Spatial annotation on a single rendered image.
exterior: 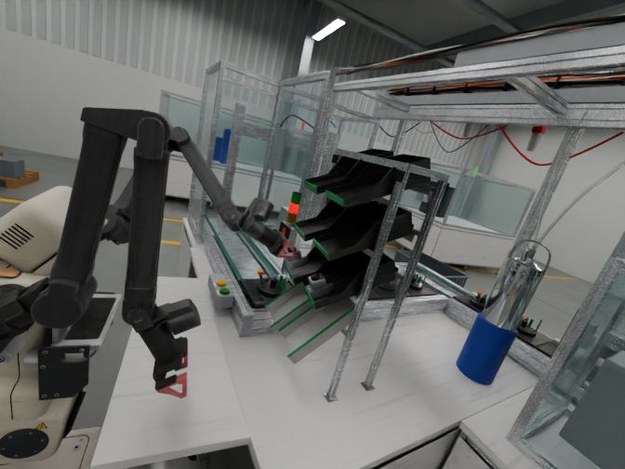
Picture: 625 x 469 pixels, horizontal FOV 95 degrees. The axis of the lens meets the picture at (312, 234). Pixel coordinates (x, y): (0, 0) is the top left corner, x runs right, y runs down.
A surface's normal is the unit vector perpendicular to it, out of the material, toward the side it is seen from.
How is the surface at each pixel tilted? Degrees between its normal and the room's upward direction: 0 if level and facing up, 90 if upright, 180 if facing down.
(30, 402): 90
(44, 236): 90
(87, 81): 90
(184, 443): 0
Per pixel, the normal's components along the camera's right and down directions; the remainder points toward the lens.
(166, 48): 0.36, 0.34
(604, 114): -0.85, -0.07
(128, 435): 0.24, -0.93
